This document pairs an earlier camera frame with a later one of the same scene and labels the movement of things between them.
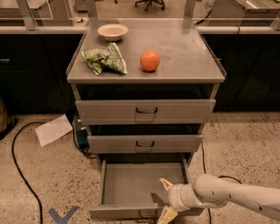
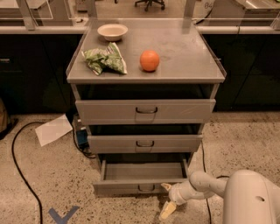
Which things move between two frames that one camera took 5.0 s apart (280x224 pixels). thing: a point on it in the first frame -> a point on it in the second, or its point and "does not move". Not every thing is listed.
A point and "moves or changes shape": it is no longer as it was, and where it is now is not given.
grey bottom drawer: [130, 188] moves or changes shape
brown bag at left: [3, 116] does not move
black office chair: [150, 3] does not move
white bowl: [112, 31] does not move
